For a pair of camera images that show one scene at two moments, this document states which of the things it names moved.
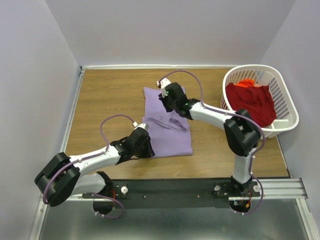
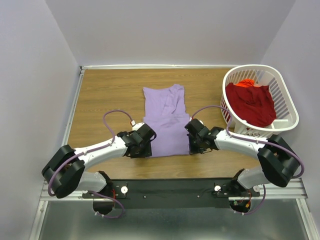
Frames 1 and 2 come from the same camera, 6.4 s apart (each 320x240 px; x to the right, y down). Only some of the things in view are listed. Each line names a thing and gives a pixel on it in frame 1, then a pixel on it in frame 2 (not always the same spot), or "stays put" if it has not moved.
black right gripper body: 169,106 → 195,146
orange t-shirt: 246,82 stays put
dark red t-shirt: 258,100 stays put
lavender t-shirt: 169,133 stays put
